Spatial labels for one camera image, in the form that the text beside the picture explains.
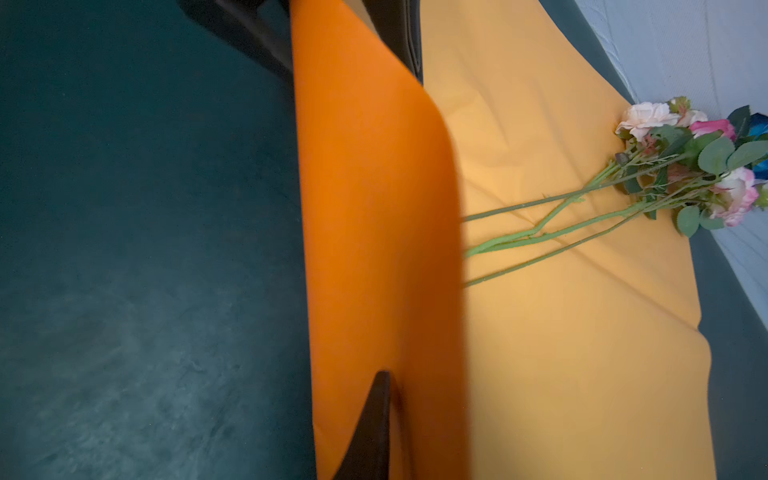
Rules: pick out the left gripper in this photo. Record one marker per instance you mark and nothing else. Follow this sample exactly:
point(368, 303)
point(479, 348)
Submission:
point(242, 26)

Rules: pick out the dark pink fake flower stem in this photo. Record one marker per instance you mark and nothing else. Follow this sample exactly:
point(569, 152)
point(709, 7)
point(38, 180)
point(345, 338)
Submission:
point(672, 168)

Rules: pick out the blue fake flower stem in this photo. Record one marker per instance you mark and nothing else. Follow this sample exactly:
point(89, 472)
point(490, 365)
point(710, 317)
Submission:
point(758, 128)

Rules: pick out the orange wrapping paper sheet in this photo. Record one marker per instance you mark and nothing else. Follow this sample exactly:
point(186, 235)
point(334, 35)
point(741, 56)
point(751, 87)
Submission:
point(588, 365)

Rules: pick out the green table mat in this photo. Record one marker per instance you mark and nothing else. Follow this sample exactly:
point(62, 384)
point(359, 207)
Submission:
point(154, 304)

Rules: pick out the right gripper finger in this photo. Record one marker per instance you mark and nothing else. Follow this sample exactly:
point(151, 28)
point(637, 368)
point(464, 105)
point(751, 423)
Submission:
point(368, 454)

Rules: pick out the peach fake flower stem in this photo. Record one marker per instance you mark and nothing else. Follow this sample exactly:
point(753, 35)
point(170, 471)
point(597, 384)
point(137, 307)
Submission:
point(636, 123)

